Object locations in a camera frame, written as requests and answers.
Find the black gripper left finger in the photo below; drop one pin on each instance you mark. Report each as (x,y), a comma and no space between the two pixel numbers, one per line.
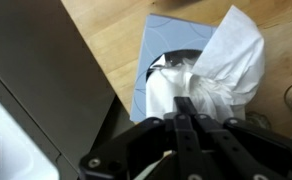
(182,143)

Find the white stove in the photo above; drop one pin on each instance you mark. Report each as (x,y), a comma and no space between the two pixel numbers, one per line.
(39,66)

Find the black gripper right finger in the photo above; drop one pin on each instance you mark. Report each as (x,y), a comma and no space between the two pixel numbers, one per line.
(246,150)

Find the blue tissue box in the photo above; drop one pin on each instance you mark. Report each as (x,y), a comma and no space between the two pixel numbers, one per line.
(172,36)

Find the white tissue napkin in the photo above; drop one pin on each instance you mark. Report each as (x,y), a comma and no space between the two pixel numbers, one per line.
(232,56)

